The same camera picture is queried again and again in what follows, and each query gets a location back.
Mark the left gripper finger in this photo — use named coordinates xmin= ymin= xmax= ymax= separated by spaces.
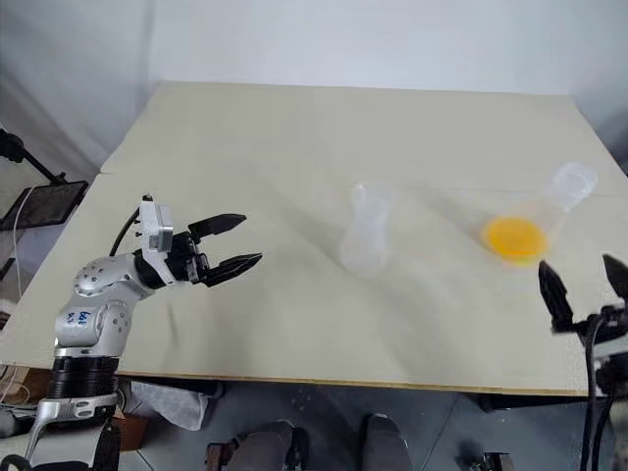
xmin=205 ymin=252 xmax=264 ymax=288
xmin=187 ymin=213 xmax=247 ymax=244

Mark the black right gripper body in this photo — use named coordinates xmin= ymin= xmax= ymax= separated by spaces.
xmin=572 ymin=302 xmax=628 ymax=347

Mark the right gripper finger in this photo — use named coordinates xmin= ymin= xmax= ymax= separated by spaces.
xmin=602 ymin=252 xmax=628 ymax=298
xmin=537 ymin=259 xmax=577 ymax=336

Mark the clear flask with orange liquid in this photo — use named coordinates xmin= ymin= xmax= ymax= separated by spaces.
xmin=481 ymin=160 xmax=601 ymax=270

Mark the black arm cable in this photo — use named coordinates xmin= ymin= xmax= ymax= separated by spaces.
xmin=108 ymin=207 xmax=144 ymax=257
xmin=579 ymin=313 xmax=615 ymax=471

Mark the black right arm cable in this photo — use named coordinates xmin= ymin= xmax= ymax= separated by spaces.
xmin=579 ymin=313 xmax=615 ymax=471

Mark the brown cardboard box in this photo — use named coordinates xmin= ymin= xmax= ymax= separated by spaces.
xmin=116 ymin=415 xmax=151 ymax=453

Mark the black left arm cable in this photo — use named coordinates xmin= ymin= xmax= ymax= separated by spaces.
xmin=108 ymin=207 xmax=144 ymax=257

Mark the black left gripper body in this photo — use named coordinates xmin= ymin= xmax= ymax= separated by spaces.
xmin=166 ymin=230 xmax=213 ymax=287

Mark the clear empty plastic bottle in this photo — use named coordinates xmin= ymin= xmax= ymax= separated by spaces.
xmin=340 ymin=180 xmax=394 ymax=275

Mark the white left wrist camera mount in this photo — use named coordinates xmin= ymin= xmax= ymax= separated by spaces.
xmin=136 ymin=194 xmax=176 ymax=287

